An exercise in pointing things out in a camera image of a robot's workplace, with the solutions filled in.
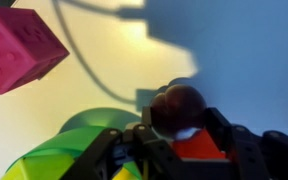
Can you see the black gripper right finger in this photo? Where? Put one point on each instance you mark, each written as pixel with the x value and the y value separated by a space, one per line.
pixel 248 156

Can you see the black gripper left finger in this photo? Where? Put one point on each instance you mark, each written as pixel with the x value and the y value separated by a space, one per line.
pixel 112 148

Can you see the dark plum plush toy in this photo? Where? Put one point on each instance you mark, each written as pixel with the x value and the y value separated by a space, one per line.
pixel 178 111

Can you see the green plastic bowl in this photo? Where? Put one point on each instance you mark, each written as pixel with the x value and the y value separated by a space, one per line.
pixel 81 129

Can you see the lime green block in bowl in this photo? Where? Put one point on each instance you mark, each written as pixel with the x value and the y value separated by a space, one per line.
pixel 46 167

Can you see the orange red cube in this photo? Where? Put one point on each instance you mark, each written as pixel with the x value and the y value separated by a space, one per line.
pixel 199 146

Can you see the magenta pink dice cube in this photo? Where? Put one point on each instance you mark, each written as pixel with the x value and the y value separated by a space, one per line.
pixel 28 48

